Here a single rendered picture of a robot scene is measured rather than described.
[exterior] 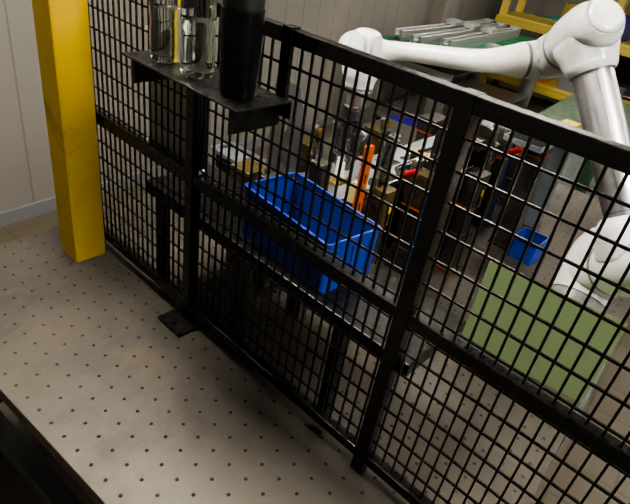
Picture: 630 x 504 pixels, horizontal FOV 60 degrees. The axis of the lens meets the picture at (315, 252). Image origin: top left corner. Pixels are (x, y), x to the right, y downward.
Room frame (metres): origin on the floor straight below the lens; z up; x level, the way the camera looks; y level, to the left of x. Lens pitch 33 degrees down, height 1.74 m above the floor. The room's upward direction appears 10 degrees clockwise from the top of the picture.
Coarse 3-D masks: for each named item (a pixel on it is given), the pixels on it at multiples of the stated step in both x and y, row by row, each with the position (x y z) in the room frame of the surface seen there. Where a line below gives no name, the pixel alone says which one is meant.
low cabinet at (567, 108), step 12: (552, 108) 4.29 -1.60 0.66; (564, 108) 4.35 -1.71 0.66; (576, 108) 4.41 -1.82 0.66; (624, 108) 4.68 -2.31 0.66; (576, 120) 4.07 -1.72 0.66; (576, 156) 3.55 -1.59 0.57; (564, 168) 3.57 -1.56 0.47; (576, 168) 3.54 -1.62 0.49; (588, 168) 3.51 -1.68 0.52; (588, 180) 3.49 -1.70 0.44; (588, 192) 3.47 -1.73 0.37
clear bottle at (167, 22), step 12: (156, 0) 1.07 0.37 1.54; (168, 0) 1.07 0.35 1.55; (180, 0) 1.09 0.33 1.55; (156, 12) 1.07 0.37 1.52; (168, 12) 1.07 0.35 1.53; (156, 24) 1.08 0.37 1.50; (168, 24) 1.08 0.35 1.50; (156, 36) 1.07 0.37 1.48; (168, 36) 1.07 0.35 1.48; (180, 36) 1.09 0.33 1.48; (156, 48) 1.07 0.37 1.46; (168, 48) 1.07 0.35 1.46; (156, 60) 1.08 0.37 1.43; (168, 60) 1.07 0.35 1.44
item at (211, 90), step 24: (288, 24) 1.01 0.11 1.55; (288, 48) 0.99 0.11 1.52; (144, 72) 1.11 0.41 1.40; (168, 72) 1.02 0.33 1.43; (216, 72) 1.08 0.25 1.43; (288, 72) 0.99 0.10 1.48; (216, 96) 0.94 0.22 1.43; (264, 96) 0.98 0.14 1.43; (240, 120) 0.92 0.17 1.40; (264, 120) 0.97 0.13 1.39
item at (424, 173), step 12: (408, 180) 1.63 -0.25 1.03; (420, 180) 1.60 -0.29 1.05; (408, 192) 1.62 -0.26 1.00; (420, 192) 1.60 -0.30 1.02; (420, 204) 1.59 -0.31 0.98; (408, 228) 1.61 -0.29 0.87; (396, 240) 1.63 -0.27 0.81; (408, 240) 1.60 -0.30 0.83; (384, 264) 1.63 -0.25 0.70; (396, 264) 1.61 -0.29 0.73
